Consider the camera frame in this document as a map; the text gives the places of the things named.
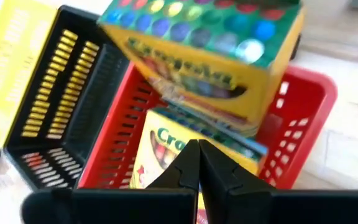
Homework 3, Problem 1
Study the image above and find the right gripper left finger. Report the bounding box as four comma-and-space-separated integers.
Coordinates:
20, 139, 201, 224

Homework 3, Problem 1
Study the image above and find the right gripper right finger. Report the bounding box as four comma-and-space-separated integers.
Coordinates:
198, 139, 358, 224

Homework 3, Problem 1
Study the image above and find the Crayola crayon box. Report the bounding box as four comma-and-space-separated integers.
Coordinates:
129, 107, 269, 190
97, 0, 306, 138

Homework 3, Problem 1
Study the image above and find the red plastic basket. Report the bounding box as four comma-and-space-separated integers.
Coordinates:
76, 62, 339, 190

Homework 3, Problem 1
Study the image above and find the black plastic basket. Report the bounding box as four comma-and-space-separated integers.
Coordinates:
3, 4, 131, 191

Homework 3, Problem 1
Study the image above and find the yellow plastic basket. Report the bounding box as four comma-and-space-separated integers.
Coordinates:
0, 0, 59, 151

